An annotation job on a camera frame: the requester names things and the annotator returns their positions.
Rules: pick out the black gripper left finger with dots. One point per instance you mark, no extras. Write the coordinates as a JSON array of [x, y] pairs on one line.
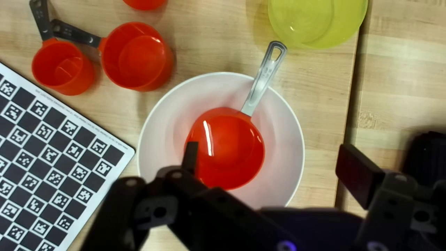
[[190, 157]]

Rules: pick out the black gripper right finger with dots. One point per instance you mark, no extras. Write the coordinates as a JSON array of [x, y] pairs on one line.
[[358, 173]]

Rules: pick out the orange measuring cup clear handle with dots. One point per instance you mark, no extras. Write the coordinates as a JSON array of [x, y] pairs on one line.
[[230, 146]]

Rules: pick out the white bowl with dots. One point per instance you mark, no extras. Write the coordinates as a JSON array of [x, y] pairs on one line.
[[165, 131]]

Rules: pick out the orange measuring cup near bowl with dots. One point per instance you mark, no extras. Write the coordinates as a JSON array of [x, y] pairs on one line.
[[134, 54]]

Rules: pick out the checkered calibration board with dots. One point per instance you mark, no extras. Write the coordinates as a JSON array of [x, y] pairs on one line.
[[56, 166]]

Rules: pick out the yellow plastic cup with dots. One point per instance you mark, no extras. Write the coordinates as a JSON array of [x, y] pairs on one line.
[[315, 24]]

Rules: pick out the orange measuring cup grey handle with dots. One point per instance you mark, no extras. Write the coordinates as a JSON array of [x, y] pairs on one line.
[[59, 64]]

